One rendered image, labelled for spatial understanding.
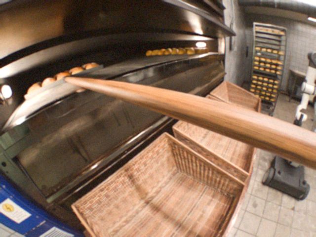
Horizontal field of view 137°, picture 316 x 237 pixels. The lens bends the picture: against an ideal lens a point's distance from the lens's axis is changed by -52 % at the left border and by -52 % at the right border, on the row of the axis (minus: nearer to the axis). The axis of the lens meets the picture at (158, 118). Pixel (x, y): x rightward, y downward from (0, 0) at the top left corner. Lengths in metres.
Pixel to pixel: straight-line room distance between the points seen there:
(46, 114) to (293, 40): 5.45
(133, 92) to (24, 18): 0.26
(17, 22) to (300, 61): 5.49
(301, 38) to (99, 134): 5.48
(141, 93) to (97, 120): 0.31
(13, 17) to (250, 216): 1.69
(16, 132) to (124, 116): 0.37
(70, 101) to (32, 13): 0.25
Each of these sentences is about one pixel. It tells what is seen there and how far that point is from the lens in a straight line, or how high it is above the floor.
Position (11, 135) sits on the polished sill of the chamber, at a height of 1.17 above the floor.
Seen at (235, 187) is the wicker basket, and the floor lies 0.68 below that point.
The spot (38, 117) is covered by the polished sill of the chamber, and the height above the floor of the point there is 1.17.
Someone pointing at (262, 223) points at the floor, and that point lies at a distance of 1.51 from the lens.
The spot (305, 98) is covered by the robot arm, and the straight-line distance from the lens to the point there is 1.41.
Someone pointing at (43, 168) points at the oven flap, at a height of 1.02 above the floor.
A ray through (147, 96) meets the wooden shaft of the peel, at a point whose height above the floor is 1.20.
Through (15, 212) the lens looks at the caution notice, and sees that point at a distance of 0.56.
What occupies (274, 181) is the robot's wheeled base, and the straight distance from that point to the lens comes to 1.60.
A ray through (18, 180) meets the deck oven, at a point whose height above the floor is 1.04.
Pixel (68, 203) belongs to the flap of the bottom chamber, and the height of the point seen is 0.81.
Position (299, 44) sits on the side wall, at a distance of 5.35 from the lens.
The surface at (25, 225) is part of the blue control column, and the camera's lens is 0.62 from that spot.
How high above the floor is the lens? 1.26
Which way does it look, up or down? 31 degrees down
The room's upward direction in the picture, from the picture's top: 7 degrees counter-clockwise
